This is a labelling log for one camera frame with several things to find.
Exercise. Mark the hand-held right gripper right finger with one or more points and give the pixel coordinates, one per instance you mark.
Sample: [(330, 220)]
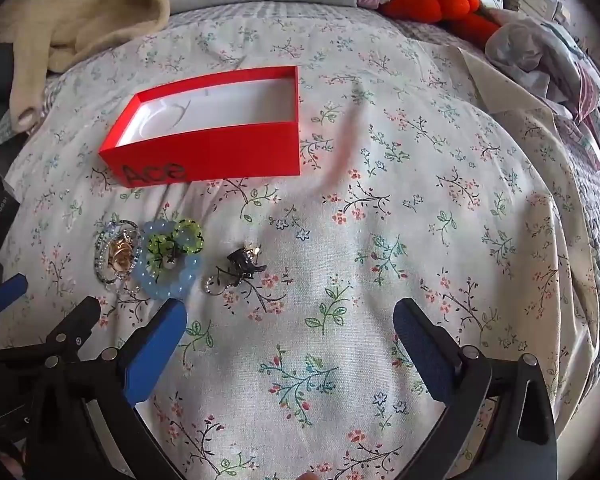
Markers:
[(420, 355)]

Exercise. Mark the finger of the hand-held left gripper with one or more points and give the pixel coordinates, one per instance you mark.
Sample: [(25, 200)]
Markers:
[(75, 322), (7, 289)]

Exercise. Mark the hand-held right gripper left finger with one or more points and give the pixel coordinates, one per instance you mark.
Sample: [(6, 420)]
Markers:
[(155, 350)]

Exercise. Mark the red cardboard box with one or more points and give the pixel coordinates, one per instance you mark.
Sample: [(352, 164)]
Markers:
[(205, 155)]

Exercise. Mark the floral bed sheet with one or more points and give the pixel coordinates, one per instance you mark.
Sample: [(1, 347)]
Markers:
[(380, 210)]

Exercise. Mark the white sheet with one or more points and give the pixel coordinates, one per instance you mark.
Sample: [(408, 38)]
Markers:
[(505, 90)]

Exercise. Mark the grey crumpled cloth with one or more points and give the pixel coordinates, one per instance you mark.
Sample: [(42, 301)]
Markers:
[(540, 55)]

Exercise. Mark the orange pumpkin plush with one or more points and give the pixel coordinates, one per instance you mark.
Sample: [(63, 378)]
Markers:
[(430, 5)]

